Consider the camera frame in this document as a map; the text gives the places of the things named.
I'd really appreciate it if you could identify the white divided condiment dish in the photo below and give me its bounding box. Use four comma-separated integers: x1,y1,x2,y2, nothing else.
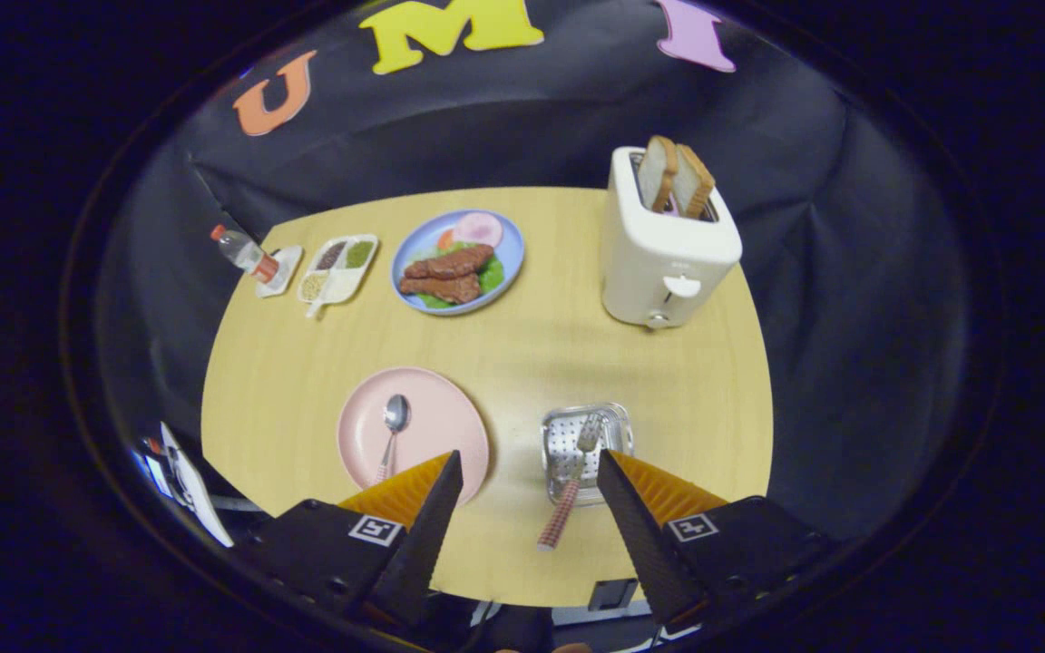
297,234,379,318

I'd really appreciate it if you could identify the black backdrop cloth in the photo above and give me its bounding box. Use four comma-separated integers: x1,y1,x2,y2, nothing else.
96,0,977,545

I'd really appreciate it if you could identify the white toaster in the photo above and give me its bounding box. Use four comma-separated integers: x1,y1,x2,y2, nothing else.
601,146,744,329

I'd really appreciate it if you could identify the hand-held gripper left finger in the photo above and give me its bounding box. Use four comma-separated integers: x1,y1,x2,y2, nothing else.
241,450,464,636

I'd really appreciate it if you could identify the fork with pink handle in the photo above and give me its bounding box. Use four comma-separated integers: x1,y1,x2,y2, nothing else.
536,413,605,552

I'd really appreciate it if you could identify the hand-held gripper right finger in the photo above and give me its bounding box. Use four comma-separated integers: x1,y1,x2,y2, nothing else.
597,449,836,636

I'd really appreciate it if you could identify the white coaster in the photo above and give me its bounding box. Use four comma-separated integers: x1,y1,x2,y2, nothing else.
256,245,304,298

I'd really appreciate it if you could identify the pink plate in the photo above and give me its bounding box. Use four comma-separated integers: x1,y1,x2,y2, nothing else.
337,366,491,505

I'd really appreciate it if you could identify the pink ham slice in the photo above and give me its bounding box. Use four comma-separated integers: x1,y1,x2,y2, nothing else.
453,211,504,248

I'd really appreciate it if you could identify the clear bottle with red cap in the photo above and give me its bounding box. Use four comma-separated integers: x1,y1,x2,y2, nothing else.
210,225,280,284

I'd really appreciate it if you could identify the toast bread slice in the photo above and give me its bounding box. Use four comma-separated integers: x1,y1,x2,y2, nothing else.
636,135,679,214
672,143,717,219

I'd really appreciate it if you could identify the green lettuce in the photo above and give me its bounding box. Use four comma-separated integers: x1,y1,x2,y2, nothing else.
414,240,505,309

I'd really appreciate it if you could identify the blue plate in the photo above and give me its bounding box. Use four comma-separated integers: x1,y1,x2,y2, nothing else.
390,210,525,316

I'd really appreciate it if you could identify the metal mesh basket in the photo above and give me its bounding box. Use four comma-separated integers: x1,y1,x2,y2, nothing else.
541,403,635,507

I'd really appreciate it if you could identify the brown steak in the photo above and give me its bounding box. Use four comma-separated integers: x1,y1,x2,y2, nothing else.
405,243,494,280
398,272,483,305

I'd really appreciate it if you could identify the spoon with pink handle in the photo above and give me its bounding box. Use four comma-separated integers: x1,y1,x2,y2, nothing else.
376,394,411,484

